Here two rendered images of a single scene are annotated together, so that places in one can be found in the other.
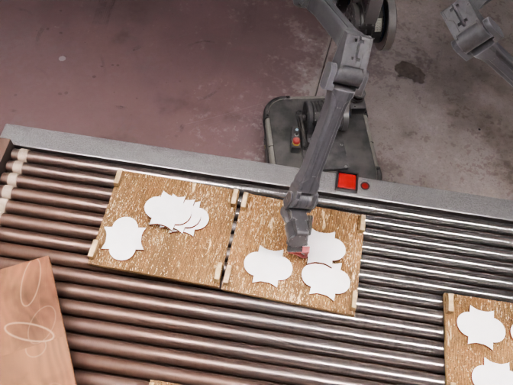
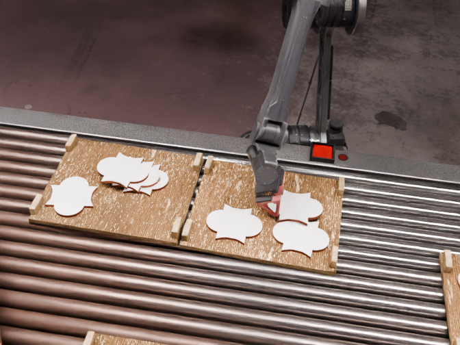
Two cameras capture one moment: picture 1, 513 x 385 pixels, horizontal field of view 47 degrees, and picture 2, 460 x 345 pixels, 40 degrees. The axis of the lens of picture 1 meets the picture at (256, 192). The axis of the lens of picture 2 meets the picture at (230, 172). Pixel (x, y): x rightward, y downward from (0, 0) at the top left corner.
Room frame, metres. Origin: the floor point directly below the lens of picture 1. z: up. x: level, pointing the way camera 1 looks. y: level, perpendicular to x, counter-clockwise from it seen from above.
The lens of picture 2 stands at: (-0.40, -0.11, 2.20)
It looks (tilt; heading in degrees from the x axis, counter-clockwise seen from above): 43 degrees down; 4
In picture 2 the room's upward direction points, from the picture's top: 4 degrees clockwise
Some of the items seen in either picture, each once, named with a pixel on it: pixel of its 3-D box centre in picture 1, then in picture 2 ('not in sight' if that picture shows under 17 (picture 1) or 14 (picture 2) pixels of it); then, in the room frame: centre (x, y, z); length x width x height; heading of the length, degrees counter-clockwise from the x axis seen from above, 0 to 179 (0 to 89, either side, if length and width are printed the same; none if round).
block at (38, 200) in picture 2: (93, 249); (36, 205); (0.76, 0.48, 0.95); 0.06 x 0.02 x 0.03; 176
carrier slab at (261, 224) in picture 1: (296, 251); (266, 212); (0.84, -0.15, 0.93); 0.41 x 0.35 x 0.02; 85
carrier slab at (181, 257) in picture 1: (166, 226); (121, 187); (0.88, 0.27, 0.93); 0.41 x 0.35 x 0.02; 86
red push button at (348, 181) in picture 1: (346, 182); (322, 152); (1.13, -0.30, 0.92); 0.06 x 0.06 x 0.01; 88
